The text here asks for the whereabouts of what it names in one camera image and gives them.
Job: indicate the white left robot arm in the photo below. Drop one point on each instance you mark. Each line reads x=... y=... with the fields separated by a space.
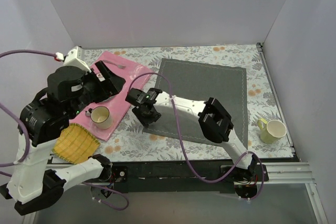
x=69 y=91

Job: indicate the yellow bamboo mat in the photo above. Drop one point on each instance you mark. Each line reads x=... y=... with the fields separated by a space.
x=75 y=144

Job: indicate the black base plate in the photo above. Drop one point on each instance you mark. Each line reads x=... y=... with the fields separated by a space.
x=175 y=176

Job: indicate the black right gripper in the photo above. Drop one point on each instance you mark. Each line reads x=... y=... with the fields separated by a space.
x=146 y=114

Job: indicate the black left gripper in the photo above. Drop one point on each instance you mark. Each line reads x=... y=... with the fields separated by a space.
x=102 y=79

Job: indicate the cream mug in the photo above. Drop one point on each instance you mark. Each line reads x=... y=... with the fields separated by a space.
x=100 y=116

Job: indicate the light green mug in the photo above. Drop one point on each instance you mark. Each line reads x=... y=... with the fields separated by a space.
x=271 y=131

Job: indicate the floral patterned table mat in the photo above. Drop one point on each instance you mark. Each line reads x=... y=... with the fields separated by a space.
x=130 y=143

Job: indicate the grey cloth napkin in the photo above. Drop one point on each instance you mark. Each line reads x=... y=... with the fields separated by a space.
x=200 y=81

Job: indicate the aluminium frame rail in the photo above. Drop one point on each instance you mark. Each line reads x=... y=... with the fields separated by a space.
x=281 y=191

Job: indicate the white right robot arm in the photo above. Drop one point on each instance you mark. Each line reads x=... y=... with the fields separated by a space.
x=214 y=121

